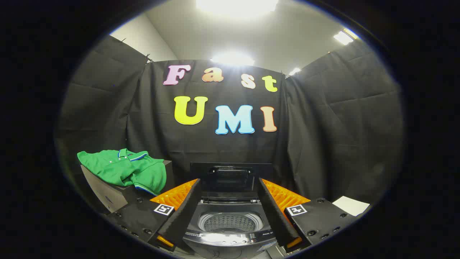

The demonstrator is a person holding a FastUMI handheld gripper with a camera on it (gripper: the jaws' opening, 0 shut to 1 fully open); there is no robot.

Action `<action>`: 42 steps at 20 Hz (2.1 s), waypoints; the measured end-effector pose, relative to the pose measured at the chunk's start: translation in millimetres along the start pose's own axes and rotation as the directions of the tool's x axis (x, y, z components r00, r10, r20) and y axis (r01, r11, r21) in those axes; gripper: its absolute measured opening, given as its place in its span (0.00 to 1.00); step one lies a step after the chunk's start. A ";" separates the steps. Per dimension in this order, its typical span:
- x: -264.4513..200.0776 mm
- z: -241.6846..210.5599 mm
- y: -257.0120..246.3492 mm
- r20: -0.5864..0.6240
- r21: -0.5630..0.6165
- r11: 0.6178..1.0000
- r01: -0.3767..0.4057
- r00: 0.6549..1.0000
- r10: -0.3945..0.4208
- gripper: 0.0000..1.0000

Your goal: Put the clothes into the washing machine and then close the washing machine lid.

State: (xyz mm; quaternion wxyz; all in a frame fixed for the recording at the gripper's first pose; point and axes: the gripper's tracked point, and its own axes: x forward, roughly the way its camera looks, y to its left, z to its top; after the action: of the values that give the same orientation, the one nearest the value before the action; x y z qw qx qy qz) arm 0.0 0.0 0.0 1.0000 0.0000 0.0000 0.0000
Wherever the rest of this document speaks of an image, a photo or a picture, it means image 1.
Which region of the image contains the grey cabinet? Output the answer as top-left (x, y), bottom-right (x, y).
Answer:
top-left (80, 160), bottom-right (176, 215)

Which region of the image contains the large ceiling light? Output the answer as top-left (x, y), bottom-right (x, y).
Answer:
top-left (196, 0), bottom-right (279, 17)

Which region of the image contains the round ceiling light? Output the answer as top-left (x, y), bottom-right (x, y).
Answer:
top-left (210, 52), bottom-right (256, 67)

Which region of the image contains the black backdrop cloth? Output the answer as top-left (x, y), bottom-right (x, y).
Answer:
top-left (54, 35), bottom-right (405, 213)

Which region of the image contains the green polo shirt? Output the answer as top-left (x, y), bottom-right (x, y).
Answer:
top-left (77, 148), bottom-right (167, 196)

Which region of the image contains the dark grey washing machine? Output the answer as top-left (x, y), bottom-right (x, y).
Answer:
top-left (181, 196), bottom-right (288, 259)

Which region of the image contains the rectangular ceiling light panel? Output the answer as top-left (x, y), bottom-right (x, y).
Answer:
top-left (333, 29), bottom-right (360, 45)

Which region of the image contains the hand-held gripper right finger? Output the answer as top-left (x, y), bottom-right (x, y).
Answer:
top-left (257, 177), bottom-right (356, 253)

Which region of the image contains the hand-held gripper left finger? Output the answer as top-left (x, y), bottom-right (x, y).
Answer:
top-left (108, 178), bottom-right (202, 252)

